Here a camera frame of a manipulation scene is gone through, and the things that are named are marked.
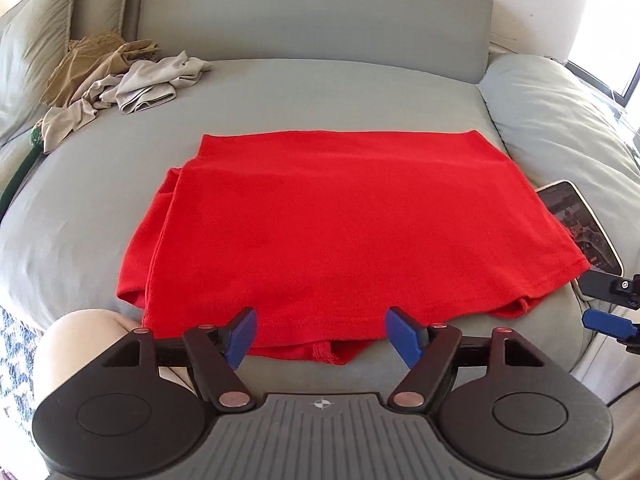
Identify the red t-shirt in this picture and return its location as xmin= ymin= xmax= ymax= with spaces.
xmin=116 ymin=131 xmax=589 ymax=365

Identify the smartphone with lit screen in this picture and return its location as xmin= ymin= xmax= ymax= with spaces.
xmin=536 ymin=180 xmax=624 ymax=278

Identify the person's bare knee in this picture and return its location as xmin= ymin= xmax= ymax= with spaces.
xmin=32 ymin=309 xmax=140 ymax=404

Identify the light blue-grey armrest cushion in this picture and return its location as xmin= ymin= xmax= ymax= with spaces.
xmin=478 ymin=54 xmax=640 ymax=221

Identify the blue patterned rug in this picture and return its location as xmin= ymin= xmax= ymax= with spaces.
xmin=1 ymin=309 xmax=49 ymax=479

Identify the window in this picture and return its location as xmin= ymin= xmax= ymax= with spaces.
xmin=567 ymin=0 xmax=639 ymax=107

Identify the light grey crumpled garment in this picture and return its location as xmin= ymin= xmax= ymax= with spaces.
xmin=40 ymin=51 xmax=213 ymax=154

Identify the left sofa seat cushion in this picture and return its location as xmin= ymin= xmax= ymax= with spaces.
xmin=0 ymin=119 xmax=42 ymax=193

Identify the grey sofa backrest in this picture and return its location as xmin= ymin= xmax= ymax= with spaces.
xmin=122 ymin=0 xmax=492 ymax=84

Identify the tan crumpled garment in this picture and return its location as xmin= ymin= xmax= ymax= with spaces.
xmin=41 ymin=32 xmax=160 ymax=107

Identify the olive throw pillow front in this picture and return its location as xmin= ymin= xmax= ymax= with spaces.
xmin=1 ymin=0 xmax=74 ymax=142

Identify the black cable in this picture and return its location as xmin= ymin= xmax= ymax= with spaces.
xmin=604 ymin=378 xmax=639 ymax=406

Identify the green strap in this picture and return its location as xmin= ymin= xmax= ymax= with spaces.
xmin=0 ymin=121 xmax=47 ymax=221

